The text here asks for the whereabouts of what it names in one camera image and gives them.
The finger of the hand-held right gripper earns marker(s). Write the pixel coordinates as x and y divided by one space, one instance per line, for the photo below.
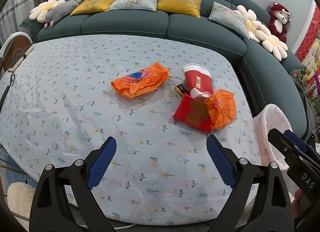
296 140
282 144

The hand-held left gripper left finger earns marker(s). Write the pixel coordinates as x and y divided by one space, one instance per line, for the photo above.
102 162

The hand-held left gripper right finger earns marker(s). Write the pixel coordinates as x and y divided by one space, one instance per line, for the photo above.
221 162

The white-lined trash bin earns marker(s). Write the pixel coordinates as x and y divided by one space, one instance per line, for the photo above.
265 132

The orange plastic bag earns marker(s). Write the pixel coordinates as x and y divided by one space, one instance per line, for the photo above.
222 109

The red cardboard box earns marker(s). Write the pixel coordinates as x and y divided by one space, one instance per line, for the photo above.
190 114

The small black and gold box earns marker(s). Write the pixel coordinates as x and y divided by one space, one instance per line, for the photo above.
182 89

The red paper cup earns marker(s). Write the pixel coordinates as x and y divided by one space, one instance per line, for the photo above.
197 78

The orange bag with blue print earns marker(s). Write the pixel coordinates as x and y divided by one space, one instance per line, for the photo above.
140 79

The person's right hand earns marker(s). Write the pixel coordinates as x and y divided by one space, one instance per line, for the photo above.
297 204

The green potted plant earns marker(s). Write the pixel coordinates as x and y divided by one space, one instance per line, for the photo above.
305 89

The purple orchid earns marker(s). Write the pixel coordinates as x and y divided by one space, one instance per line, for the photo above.
317 81

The light blue floral tablecloth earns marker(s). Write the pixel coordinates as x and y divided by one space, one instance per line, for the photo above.
75 97

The blue woven mat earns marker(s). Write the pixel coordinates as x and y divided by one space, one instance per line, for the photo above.
15 169

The white flower cushion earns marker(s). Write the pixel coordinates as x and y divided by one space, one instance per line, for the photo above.
42 10
248 24
272 42

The red and white plush bear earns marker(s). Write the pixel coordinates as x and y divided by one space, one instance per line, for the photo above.
278 21

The light blue embroidered cushion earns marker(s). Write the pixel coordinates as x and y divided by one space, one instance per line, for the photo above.
228 19
135 0

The teal fabric sofa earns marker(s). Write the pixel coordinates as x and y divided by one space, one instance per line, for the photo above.
150 24

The grey plush mouse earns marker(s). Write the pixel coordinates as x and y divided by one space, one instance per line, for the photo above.
61 11

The small yellow embroidered cushion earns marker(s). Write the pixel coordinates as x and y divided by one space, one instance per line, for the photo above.
96 4

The sheer white curtain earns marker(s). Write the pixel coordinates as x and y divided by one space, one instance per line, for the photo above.
17 21

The large yellow embroidered cushion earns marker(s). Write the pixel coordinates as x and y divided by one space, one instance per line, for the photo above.
181 0

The red bordered wall mural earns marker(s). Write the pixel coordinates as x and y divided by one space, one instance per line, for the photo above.
308 44

